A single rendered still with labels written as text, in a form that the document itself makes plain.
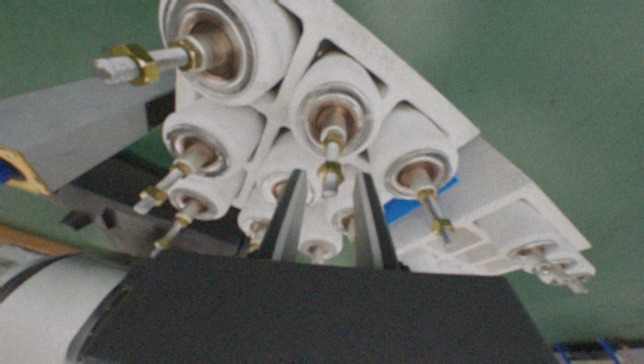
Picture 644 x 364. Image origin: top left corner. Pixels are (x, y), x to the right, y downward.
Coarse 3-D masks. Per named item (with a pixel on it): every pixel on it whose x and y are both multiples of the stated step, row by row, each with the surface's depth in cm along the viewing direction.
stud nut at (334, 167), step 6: (324, 162) 11; (330, 162) 11; (336, 162) 11; (318, 168) 11; (324, 168) 10; (330, 168) 10; (336, 168) 10; (342, 168) 11; (318, 174) 11; (324, 174) 11; (336, 174) 11; (342, 174) 11; (318, 180) 11; (342, 180) 11
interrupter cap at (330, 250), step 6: (312, 240) 32; (318, 240) 32; (324, 240) 32; (300, 246) 34; (306, 246) 34; (312, 246) 34; (324, 246) 33; (330, 246) 33; (306, 252) 35; (312, 252) 36; (324, 252) 36; (330, 252) 35; (336, 252) 34; (324, 258) 37
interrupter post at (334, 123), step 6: (330, 114) 16; (336, 114) 16; (324, 120) 16; (330, 120) 15; (336, 120) 15; (342, 120) 16; (324, 126) 15; (330, 126) 14; (336, 126) 14; (342, 126) 15; (324, 132) 14; (330, 132) 14; (336, 132) 14; (342, 132) 14; (342, 138) 15
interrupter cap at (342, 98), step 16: (304, 96) 15; (320, 96) 15; (336, 96) 15; (352, 96) 15; (304, 112) 16; (320, 112) 16; (336, 112) 16; (352, 112) 16; (368, 112) 16; (304, 128) 17; (320, 128) 17; (352, 128) 17; (368, 128) 17; (320, 144) 18; (352, 144) 18
